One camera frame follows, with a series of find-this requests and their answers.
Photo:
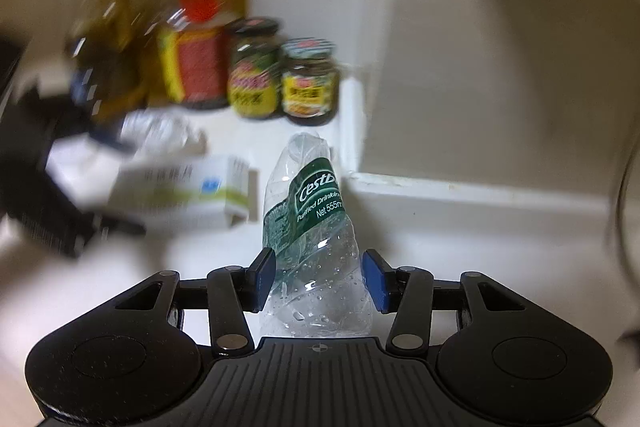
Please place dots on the small glass sauce jar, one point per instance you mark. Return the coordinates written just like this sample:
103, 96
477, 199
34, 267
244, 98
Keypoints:
308, 82

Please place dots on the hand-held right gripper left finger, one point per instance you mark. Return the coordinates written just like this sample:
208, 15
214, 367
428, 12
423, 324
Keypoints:
262, 279

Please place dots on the crumpled clear plastic wrap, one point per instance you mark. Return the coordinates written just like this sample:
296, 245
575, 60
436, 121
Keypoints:
160, 132

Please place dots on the white green medicine box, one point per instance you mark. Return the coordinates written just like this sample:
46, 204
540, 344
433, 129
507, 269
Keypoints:
190, 197

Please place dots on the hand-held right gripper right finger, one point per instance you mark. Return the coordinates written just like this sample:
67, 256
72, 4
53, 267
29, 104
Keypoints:
375, 279

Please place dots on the tall glass pickle jar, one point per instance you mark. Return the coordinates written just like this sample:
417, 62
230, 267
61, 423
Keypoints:
254, 67

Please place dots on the white crumpled sheet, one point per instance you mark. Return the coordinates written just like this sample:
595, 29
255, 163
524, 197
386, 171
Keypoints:
75, 164

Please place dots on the crushed clear plastic bottle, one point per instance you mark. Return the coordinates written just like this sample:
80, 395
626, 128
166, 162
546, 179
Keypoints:
315, 247

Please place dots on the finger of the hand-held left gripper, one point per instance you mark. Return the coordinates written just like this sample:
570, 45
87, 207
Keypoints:
117, 226
111, 139

